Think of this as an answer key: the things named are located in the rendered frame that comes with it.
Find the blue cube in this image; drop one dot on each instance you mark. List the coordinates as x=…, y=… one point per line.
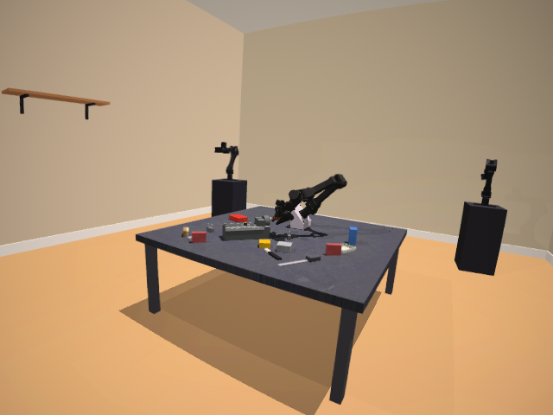
x=352, y=235

